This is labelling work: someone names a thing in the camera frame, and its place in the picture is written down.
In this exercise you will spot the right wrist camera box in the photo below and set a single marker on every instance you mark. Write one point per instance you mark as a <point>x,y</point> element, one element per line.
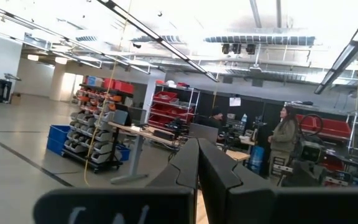
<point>311,152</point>

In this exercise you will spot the blue water jug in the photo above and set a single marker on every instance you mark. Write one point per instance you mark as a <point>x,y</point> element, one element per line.
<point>256,158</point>

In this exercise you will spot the shelf with orange bins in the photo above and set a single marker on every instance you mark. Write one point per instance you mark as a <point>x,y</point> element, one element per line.
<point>120,85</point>

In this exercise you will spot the white paper sign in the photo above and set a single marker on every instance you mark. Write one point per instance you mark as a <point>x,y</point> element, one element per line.
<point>235,101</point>

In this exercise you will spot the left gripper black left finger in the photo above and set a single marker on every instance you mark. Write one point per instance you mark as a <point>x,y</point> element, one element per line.
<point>182,171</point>

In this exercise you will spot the silver ceiling duct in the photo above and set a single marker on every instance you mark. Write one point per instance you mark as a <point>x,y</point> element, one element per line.
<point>259,40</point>

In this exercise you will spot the grey laptop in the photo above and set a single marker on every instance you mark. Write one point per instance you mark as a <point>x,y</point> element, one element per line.
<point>204,132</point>

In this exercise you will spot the red storage bins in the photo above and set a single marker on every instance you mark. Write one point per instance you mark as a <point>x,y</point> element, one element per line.
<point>337,129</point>

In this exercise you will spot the black linear ceiling light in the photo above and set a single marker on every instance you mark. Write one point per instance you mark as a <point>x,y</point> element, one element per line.
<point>337,69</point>
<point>172,48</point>

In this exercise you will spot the wooden standing desk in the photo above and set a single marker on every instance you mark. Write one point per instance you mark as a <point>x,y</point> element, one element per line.
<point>135,155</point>

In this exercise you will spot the grey bin rack cart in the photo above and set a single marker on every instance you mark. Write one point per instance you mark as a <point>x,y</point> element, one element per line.
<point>82,137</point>

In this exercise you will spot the person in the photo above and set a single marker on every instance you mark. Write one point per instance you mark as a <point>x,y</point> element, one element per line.
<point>216,119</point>
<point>284,137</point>

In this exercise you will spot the blue plastic crate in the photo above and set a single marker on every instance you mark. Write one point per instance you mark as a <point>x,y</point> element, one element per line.
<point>57,138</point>
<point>124,154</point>

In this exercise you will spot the black ceiling camera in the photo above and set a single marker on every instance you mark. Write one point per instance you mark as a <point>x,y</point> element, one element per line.
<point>236,48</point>
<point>250,49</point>
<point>225,48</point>

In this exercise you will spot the white column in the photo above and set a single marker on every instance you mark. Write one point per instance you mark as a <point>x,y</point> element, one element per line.
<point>149,99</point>

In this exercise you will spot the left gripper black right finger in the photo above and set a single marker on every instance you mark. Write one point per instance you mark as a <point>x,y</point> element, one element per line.
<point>219,174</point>

